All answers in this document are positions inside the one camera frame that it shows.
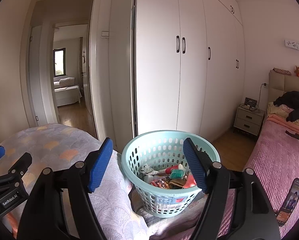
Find white dotted tissue pack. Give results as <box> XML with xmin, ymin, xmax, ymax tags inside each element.
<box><xmin>140</xmin><ymin>164</ymin><xmax>160</xmax><ymax>176</ymax></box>

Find pink tissue pack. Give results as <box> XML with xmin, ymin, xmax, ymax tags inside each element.
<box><xmin>182</xmin><ymin>173</ymin><xmax>197</xmax><ymax>189</ymax></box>

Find smartphone on bed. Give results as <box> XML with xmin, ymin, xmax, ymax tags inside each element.
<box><xmin>276</xmin><ymin>178</ymin><xmax>299</xmax><ymax>227</ymax></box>

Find pink bed cover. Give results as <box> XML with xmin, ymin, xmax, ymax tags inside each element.
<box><xmin>149</xmin><ymin>109</ymin><xmax>299</xmax><ymax>240</ymax></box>

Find green wrapper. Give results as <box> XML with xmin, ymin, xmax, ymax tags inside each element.
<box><xmin>169</xmin><ymin>170</ymin><xmax>185</xmax><ymax>179</ymax></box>

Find black remote on bed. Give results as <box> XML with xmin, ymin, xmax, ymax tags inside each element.
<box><xmin>285</xmin><ymin>130</ymin><xmax>299</xmax><ymax>140</ymax></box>

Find colourful snack packet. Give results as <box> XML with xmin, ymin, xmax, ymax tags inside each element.
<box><xmin>150</xmin><ymin>177</ymin><xmax>178</xmax><ymax>190</ymax></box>

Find far room bed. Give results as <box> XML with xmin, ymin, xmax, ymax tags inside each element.
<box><xmin>54</xmin><ymin>77</ymin><xmax>82</xmax><ymax>107</ymax></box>

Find white nightstand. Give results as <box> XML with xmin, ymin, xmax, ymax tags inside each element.
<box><xmin>234</xmin><ymin>106</ymin><xmax>265</xmax><ymax>136</ymax></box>

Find mint green laundry basket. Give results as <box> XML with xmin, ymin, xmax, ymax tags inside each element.
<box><xmin>121</xmin><ymin>131</ymin><xmax>220</xmax><ymax>218</ymax></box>

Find clock on nightstand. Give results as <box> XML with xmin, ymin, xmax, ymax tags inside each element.
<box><xmin>244</xmin><ymin>98</ymin><xmax>257</xmax><ymax>108</ymax></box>

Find black clothing on bed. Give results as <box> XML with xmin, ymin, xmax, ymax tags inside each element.
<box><xmin>273</xmin><ymin>91</ymin><xmax>299</xmax><ymax>122</ymax></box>

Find beige headboard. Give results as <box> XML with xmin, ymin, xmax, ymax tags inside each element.
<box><xmin>268</xmin><ymin>70</ymin><xmax>299</xmax><ymax>102</ymax></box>

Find white wardrobe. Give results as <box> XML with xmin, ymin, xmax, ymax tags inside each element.
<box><xmin>135</xmin><ymin>0</ymin><xmax>245</xmax><ymax>141</ymax></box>

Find wall light switch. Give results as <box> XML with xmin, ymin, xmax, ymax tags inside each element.
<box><xmin>101</xmin><ymin>31</ymin><xmax>109</xmax><ymax>38</ymax></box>

